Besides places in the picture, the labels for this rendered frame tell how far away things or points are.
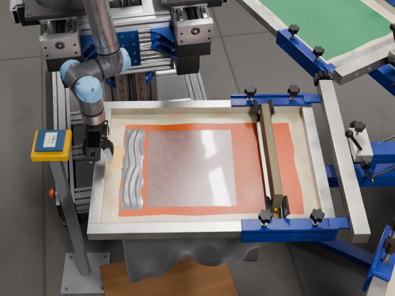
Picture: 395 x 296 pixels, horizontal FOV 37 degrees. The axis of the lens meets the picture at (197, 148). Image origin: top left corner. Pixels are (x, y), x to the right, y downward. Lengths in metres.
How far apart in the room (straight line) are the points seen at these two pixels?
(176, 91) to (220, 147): 1.32
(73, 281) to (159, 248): 0.93
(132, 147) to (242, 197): 0.44
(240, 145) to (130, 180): 0.41
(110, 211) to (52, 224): 1.20
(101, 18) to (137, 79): 0.86
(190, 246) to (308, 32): 1.10
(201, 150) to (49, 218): 1.28
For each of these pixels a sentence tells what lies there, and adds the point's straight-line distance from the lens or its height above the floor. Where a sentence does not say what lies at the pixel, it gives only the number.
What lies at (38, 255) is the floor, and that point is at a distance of 3.07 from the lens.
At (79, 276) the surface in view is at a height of 0.01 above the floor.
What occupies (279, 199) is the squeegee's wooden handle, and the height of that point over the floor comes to 1.03.
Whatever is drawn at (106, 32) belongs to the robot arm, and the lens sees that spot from 1.89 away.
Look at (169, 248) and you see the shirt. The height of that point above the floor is 0.77.
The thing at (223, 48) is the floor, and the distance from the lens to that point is 4.02.
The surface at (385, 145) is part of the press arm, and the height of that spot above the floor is 1.04.
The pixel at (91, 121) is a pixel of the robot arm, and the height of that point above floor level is 1.21.
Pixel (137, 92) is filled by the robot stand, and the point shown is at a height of 0.67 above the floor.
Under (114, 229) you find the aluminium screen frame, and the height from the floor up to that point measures 0.99.
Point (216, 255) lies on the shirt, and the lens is 2.15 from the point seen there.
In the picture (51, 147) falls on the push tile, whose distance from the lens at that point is 2.17.
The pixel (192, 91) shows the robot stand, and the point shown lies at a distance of 3.40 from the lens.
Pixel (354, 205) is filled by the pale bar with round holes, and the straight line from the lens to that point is 1.94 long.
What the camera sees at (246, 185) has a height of 0.96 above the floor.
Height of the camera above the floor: 2.57
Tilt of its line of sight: 49 degrees down
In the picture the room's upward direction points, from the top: 1 degrees clockwise
